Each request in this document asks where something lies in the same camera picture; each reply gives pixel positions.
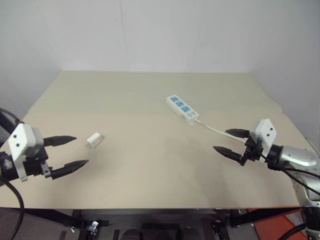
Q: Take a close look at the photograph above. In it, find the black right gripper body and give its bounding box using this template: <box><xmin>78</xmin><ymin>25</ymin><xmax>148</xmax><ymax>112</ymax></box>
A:
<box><xmin>239</xmin><ymin>136</ymin><xmax>266</xmax><ymax>166</ymax></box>

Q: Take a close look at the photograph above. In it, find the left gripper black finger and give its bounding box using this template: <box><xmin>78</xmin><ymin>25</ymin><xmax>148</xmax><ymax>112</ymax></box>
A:
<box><xmin>50</xmin><ymin>159</ymin><xmax>90</xmax><ymax>181</ymax></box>
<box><xmin>41</xmin><ymin>134</ymin><xmax>77</xmax><ymax>148</ymax></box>

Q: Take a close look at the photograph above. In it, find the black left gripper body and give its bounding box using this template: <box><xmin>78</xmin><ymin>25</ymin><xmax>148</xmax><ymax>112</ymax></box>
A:
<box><xmin>22</xmin><ymin>143</ymin><xmax>55</xmax><ymax>180</ymax></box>

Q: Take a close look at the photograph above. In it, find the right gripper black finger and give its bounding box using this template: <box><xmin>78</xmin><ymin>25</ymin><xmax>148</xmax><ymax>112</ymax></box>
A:
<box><xmin>224</xmin><ymin>128</ymin><xmax>251</xmax><ymax>139</ymax></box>
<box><xmin>212</xmin><ymin>145</ymin><xmax>246</xmax><ymax>163</ymax></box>

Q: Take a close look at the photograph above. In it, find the white plug adapter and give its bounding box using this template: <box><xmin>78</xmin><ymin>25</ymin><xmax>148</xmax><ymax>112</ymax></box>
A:
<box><xmin>85</xmin><ymin>133</ymin><xmax>105</xmax><ymax>150</ymax></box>

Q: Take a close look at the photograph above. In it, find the white power strip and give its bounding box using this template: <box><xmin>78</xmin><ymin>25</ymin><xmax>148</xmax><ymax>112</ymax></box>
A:
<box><xmin>165</xmin><ymin>94</ymin><xmax>200</xmax><ymax>125</ymax></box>

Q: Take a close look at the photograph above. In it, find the orange red panel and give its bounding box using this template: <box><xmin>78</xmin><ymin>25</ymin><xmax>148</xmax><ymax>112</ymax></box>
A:
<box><xmin>246</xmin><ymin>207</ymin><xmax>311</xmax><ymax>240</ymax></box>

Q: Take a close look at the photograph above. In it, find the dark rounded shape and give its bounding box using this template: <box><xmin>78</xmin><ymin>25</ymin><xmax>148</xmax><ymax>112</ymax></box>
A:
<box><xmin>119</xmin><ymin>228</ymin><xmax>144</xmax><ymax>240</ymax></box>

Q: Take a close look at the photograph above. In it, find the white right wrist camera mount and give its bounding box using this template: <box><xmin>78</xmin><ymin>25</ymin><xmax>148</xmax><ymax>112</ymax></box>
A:
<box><xmin>250</xmin><ymin>118</ymin><xmax>278</xmax><ymax>154</ymax></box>

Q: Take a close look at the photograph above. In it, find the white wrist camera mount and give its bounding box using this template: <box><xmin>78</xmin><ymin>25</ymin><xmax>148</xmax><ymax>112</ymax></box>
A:
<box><xmin>250</xmin><ymin>118</ymin><xmax>278</xmax><ymax>154</ymax></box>
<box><xmin>7</xmin><ymin>123</ymin><xmax>45</xmax><ymax>183</ymax></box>

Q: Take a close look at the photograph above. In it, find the white cable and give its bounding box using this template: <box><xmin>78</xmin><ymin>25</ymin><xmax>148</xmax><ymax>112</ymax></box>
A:
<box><xmin>194</xmin><ymin>119</ymin><xmax>248</xmax><ymax>145</ymax></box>

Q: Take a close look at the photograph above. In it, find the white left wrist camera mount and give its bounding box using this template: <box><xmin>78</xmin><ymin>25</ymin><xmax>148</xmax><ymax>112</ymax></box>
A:
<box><xmin>7</xmin><ymin>123</ymin><xmax>45</xmax><ymax>183</ymax></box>

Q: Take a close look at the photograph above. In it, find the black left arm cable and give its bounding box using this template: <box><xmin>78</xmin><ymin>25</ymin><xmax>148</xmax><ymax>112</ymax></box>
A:
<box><xmin>0</xmin><ymin>107</ymin><xmax>25</xmax><ymax>240</ymax></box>

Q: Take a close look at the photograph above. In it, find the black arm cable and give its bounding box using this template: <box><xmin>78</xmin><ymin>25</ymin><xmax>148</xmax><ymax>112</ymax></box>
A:
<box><xmin>0</xmin><ymin>107</ymin><xmax>25</xmax><ymax>240</ymax></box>
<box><xmin>261</xmin><ymin>153</ymin><xmax>320</xmax><ymax>195</ymax></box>

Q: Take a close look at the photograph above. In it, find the black table frame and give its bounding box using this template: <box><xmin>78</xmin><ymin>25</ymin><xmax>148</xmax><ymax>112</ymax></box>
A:
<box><xmin>0</xmin><ymin>206</ymin><xmax>305</xmax><ymax>240</ymax></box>

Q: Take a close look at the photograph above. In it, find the silver metal bracket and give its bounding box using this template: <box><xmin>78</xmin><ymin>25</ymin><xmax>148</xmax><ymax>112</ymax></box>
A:
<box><xmin>86</xmin><ymin>220</ymin><xmax>100</xmax><ymax>236</ymax></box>

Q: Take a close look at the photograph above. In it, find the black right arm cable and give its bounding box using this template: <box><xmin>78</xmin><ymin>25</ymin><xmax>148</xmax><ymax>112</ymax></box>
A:
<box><xmin>261</xmin><ymin>153</ymin><xmax>320</xmax><ymax>195</ymax></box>

